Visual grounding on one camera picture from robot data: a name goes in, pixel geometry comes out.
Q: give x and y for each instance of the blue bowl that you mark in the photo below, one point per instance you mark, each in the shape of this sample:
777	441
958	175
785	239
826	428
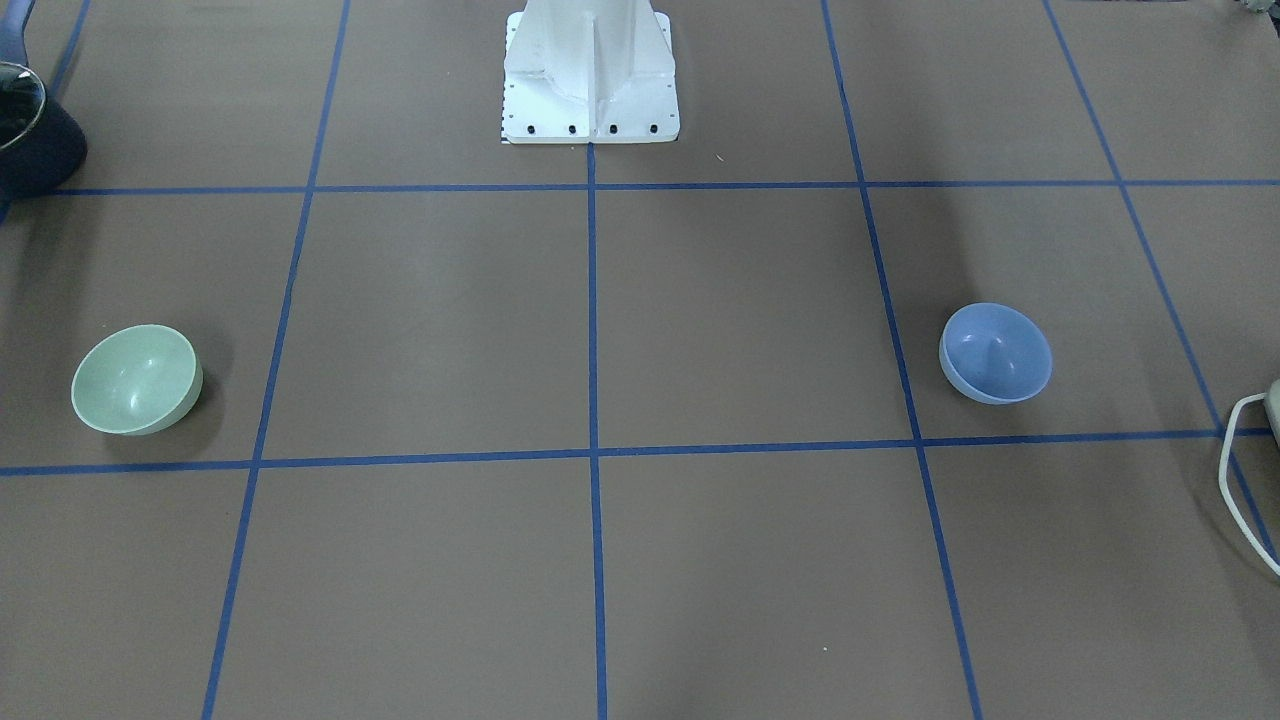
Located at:
994	355

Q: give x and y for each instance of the green bowl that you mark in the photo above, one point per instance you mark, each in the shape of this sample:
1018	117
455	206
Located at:
137	381

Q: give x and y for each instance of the dark blue saucepan with lid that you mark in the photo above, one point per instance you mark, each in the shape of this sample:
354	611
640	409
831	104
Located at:
42	145

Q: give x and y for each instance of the white camera pedestal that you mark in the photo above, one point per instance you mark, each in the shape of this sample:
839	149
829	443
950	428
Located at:
589	72

